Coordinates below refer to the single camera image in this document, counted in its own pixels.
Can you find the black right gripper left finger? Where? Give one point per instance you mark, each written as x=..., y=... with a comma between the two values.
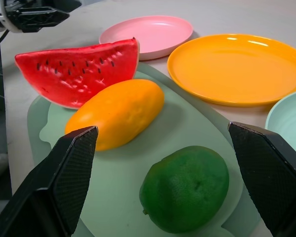
x=64, y=172

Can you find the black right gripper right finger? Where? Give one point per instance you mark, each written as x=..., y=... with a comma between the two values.
x=269, y=172

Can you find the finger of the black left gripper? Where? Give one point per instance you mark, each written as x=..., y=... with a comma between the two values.
x=43, y=12
x=37, y=23

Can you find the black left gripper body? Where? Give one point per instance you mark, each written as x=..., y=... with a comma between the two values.
x=12, y=17

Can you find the light green plate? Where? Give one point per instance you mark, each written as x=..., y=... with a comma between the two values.
x=291, y=116

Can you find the green lime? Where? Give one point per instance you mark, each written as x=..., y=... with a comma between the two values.
x=185, y=190

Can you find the orange plate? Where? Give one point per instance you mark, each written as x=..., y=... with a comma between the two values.
x=236, y=71

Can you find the pink plate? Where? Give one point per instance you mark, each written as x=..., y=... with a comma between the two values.
x=153, y=34

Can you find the light green cutting board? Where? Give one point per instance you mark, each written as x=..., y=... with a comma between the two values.
x=121, y=175

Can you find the red watermelon slice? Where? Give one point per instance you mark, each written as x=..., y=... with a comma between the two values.
x=74, y=71

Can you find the orange mango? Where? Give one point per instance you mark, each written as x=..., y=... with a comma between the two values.
x=118, y=111

